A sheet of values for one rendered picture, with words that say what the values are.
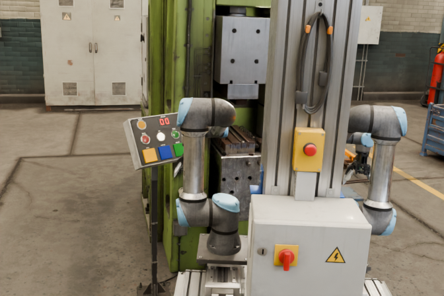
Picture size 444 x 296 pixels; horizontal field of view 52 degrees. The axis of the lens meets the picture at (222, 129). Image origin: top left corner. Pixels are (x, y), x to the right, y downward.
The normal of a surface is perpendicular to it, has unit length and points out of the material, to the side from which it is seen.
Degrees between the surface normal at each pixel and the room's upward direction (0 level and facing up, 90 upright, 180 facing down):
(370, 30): 90
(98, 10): 90
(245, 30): 90
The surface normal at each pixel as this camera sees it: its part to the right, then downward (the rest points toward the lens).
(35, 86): 0.24, 0.26
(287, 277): -0.02, 0.26
